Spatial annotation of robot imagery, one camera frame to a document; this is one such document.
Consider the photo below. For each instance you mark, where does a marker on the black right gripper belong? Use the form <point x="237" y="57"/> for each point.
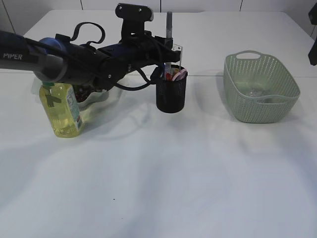
<point x="313" y="54"/>

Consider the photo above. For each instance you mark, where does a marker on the yellow tea drink bottle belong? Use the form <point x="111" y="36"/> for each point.
<point x="62" y="110"/>

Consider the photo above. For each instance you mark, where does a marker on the red glitter glue pen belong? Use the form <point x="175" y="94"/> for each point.
<point x="167" y="72"/>

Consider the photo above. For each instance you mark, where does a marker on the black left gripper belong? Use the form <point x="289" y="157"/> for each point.
<point x="136" y="50"/>

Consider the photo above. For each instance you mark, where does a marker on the clear plastic sheet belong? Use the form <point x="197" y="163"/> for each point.
<point x="259" y="92"/>

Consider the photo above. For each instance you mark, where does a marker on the blue capped scissors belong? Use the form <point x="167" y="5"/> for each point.
<point x="163" y="72"/>

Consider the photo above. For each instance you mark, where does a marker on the green plastic woven basket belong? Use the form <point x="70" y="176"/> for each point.
<point x="265" y="71"/>

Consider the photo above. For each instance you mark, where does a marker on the clear plastic ruler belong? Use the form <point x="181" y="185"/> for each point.
<point x="178" y="48"/>

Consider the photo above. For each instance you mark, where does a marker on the black mesh pen holder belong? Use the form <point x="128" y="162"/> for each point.
<point x="170" y="95"/>

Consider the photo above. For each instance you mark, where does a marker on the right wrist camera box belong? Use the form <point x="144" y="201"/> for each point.
<point x="313" y="15"/>

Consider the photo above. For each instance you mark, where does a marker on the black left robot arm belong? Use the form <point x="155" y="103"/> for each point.
<point x="58" y="60"/>

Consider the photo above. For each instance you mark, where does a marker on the silver glitter glue pen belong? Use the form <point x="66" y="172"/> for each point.
<point x="169" y="24"/>

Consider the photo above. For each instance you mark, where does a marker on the purple artificial grape bunch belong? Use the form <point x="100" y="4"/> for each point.
<point x="83" y="92"/>

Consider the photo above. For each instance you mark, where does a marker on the pink capped scissors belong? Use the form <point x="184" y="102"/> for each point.
<point x="180" y="75"/>

